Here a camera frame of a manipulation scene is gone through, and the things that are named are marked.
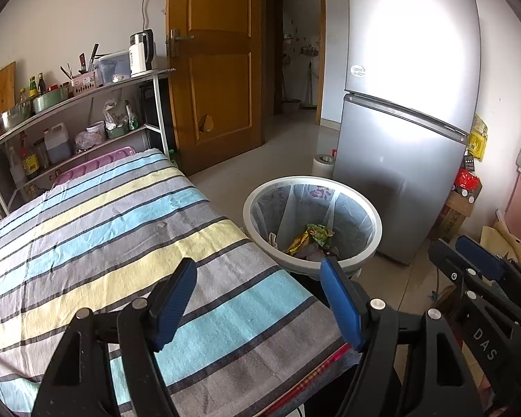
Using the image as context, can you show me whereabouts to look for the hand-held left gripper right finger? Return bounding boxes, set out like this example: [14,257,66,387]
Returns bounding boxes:
[319,256,482,417]

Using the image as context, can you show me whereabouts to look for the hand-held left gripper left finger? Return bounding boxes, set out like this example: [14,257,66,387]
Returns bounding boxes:
[30,257,199,417]

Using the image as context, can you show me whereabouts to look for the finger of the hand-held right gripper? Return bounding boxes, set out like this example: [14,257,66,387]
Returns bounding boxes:
[456,235,521,309]
[429,238,496,304]

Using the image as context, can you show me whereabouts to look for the gold snack wrapper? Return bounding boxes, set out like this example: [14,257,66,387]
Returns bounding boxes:
[284,230,313,255]

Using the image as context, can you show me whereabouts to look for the white trash bin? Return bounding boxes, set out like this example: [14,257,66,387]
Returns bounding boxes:
[242,176,383,281]

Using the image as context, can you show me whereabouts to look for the yellow cloth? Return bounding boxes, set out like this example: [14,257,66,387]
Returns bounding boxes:
[480,221,521,279]

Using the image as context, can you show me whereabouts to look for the brown cardboard box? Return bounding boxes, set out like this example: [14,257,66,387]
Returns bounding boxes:
[434,189,476,244]

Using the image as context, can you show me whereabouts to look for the red plaid undercloth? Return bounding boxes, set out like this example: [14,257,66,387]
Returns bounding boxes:
[260,341,352,417]

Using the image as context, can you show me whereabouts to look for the red packets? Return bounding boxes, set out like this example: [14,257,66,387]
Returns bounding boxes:
[454,169,482,203]

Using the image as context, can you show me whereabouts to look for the striped tablecloth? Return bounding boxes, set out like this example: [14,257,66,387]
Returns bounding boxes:
[0,148,361,417]

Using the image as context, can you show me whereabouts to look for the silver refrigerator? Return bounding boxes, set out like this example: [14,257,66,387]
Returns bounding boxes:
[332,0,482,267]

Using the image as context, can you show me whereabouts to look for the yellow hanging packets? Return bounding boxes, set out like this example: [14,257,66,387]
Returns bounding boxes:
[466,114,489,159]

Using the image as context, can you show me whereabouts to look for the paper towel roll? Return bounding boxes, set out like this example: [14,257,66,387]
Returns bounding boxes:
[312,154,336,179]

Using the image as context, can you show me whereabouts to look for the pink plastic box lid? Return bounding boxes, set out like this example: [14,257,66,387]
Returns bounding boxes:
[52,145,136,185]

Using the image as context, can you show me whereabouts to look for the knotted clear plastic bag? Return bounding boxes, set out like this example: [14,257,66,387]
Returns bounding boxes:
[74,130,97,154]

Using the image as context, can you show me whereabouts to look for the white plastic tub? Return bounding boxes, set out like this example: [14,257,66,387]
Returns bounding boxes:
[86,121,106,144]

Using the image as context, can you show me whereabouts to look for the metal kitchen shelf rack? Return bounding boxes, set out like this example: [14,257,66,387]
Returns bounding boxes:
[0,68,176,218]

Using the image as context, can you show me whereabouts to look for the plastic oil jug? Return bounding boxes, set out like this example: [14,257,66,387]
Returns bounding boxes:
[43,122,72,163]

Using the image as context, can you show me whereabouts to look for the crumpled white plastic bag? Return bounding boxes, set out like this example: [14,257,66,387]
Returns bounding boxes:
[103,98,129,130]

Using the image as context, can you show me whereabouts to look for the glass jar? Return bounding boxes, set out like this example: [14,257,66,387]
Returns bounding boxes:
[33,138,49,170]

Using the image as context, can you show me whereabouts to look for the red cap sauce bottle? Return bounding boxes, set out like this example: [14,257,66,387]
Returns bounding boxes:
[18,132,41,180]

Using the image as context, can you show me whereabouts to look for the white plastic bottle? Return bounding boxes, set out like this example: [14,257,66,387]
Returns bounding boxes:
[5,143,27,187]

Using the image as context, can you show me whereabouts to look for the wooden door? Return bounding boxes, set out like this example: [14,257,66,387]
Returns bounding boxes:
[165,0,267,177]

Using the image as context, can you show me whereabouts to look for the mop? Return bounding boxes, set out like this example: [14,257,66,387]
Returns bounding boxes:
[301,63,317,109]

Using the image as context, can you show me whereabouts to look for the pink utensil holder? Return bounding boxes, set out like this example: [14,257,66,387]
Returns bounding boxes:
[71,72,100,96]

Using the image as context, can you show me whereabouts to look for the pale green pot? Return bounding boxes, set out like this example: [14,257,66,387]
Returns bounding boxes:
[32,87,70,114]

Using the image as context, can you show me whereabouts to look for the clear plastic storage box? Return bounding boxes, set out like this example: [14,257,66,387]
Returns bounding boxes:
[93,50,132,85]

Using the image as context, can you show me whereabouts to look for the steel mixing basin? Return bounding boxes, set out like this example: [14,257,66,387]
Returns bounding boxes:
[0,102,34,133]

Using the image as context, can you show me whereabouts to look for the white electric kettle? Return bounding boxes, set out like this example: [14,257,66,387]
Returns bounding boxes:
[128,29,155,76]

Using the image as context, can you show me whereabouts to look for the wooden door frame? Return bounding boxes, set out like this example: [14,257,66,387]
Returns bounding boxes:
[266,0,326,124]

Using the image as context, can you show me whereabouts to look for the metal door handle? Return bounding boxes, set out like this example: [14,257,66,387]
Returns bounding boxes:
[165,30,195,57]

